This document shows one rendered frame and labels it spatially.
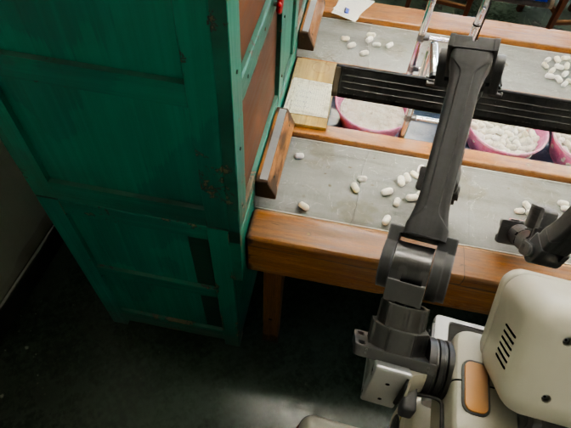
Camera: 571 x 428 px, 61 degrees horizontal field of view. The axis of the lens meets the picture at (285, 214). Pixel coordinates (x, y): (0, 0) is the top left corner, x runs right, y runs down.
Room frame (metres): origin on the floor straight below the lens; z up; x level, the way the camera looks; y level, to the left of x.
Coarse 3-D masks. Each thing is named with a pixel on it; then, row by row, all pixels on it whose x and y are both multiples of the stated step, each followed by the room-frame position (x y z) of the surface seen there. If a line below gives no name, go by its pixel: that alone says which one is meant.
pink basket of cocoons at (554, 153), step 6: (552, 132) 1.19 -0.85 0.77; (552, 138) 1.18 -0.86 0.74; (558, 144) 1.13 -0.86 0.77; (552, 150) 1.16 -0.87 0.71; (558, 150) 1.13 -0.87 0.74; (564, 150) 1.11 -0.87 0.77; (552, 156) 1.15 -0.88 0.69; (558, 156) 1.13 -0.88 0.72; (564, 156) 1.11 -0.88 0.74; (570, 156) 1.09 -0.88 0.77; (558, 162) 1.12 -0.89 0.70; (564, 162) 1.10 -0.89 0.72; (570, 162) 1.09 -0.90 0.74
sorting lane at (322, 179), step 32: (288, 160) 1.00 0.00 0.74; (320, 160) 1.01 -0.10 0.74; (352, 160) 1.02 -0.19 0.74; (384, 160) 1.03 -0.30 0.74; (416, 160) 1.04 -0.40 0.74; (288, 192) 0.88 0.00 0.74; (320, 192) 0.89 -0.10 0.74; (352, 192) 0.90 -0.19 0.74; (416, 192) 0.91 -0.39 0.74; (480, 192) 0.93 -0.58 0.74; (512, 192) 0.94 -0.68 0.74; (544, 192) 0.95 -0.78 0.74; (352, 224) 0.78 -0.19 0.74; (480, 224) 0.81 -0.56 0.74
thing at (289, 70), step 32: (288, 64) 1.34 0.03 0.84; (64, 224) 0.72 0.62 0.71; (96, 224) 0.72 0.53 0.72; (128, 224) 0.70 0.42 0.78; (160, 224) 0.68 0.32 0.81; (192, 224) 0.67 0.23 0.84; (96, 256) 0.73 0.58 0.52; (128, 256) 0.72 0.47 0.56; (160, 256) 0.70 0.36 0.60; (192, 256) 0.69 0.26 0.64; (224, 256) 0.66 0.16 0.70; (96, 288) 0.72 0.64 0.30; (128, 288) 0.72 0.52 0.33; (160, 288) 0.71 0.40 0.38; (192, 288) 0.68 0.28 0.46; (224, 288) 0.66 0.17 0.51; (128, 320) 0.73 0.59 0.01; (160, 320) 0.70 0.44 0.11; (192, 320) 0.70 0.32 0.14; (224, 320) 0.67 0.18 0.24
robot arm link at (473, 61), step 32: (448, 64) 0.69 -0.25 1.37; (480, 64) 0.63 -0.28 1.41; (448, 96) 0.59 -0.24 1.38; (448, 128) 0.54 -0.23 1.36; (448, 160) 0.50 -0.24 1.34; (448, 192) 0.45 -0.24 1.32; (416, 224) 0.41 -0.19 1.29; (448, 224) 0.42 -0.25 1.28; (384, 256) 0.37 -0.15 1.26; (448, 256) 0.37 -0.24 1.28
